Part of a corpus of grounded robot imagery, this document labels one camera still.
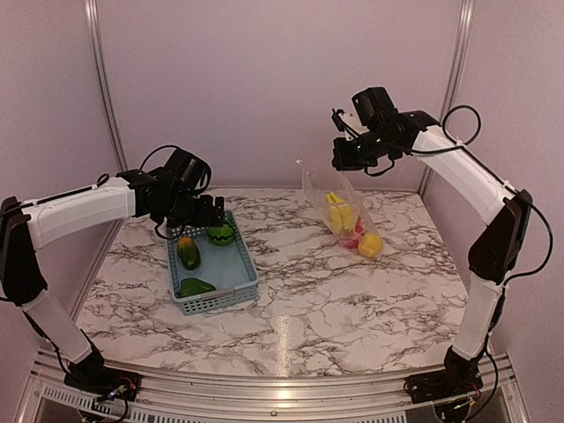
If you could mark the red toy apple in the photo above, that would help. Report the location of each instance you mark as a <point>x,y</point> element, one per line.
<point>352,239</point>

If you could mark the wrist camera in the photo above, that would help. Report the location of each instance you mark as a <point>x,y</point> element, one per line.
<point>374,106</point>
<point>189,172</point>

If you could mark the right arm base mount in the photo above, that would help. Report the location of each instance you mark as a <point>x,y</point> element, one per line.
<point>445,388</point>

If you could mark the clear zip top bag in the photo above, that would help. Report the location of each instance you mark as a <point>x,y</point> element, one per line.
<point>318,179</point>

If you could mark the yellow toy pear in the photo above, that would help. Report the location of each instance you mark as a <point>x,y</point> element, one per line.
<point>370,246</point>

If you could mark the aluminium corner post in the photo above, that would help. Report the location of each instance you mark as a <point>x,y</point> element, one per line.
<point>94,29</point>
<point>459,57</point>

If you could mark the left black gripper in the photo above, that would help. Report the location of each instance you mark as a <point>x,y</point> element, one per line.
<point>204,218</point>

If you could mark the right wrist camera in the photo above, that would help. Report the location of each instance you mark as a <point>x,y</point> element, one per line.
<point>374,106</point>

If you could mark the green toy pepper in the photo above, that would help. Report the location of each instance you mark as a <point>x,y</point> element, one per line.
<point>194,286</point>

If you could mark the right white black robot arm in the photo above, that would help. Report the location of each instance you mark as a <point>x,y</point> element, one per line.
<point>504,210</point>

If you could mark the green toy watermelon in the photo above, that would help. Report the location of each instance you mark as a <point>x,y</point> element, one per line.
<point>221,235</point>

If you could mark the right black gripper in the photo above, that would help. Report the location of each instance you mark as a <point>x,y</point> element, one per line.
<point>342,159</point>

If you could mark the blue-grey perforated plastic basket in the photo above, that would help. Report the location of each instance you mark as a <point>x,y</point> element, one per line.
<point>230,269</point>

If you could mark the aluminium front frame rail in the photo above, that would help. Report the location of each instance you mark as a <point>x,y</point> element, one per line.
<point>176,396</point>

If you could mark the left aluminium corner post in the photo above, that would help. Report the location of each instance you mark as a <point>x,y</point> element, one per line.
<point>94,29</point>

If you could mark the green orange toy mango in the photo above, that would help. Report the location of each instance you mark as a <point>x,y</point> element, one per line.
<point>188,253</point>

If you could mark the right aluminium corner post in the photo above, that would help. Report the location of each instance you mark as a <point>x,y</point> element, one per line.
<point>459,57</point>

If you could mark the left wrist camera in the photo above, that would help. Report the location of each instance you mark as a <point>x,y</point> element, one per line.
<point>189,172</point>

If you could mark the yellow toy banana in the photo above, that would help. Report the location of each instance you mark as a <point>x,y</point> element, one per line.
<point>342,214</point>

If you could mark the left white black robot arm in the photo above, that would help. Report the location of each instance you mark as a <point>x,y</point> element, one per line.
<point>28,227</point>

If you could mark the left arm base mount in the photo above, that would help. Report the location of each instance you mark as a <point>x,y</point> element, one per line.
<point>92,375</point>

